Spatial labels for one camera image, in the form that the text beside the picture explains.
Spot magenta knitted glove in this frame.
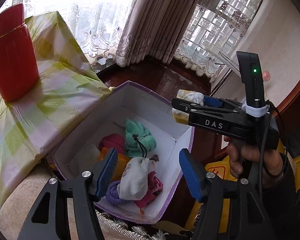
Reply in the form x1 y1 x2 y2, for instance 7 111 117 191
135 171 163 209

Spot teal knitted cloth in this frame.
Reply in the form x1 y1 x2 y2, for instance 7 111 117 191
125 119 157 158

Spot magenta knitted hat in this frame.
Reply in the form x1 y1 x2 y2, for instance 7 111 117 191
99 134 125 153

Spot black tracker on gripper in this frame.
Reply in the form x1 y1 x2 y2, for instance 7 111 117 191
236 51 269 118

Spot white drawstring pouch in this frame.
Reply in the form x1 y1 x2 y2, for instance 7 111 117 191
117 154 159 200

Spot white purple cardboard box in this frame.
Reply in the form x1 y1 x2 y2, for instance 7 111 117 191
51 81 194 224

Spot beige velvet sofa cushion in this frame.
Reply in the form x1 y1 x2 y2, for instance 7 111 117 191
1 169 103 240

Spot floral lace curtain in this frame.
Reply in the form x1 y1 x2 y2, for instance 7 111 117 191
23 0 134 64

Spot right hand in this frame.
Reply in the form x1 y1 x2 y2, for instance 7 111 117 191
224 137 283 187

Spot brown pleated curtain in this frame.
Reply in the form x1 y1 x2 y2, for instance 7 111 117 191
114 0 199 67

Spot green checkered plastic tablecloth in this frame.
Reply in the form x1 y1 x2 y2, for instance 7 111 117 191
0 12 111 209

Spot red thermos jug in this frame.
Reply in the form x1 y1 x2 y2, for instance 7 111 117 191
0 3 39 101

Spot grey herringbone cloth pouch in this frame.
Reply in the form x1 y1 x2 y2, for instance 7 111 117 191
69 144 101 176

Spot purple knitted hat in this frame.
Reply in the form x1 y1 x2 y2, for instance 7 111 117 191
106 180 128 206

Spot orange mesh bag sponge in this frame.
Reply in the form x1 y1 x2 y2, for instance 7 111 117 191
98 147 131 182

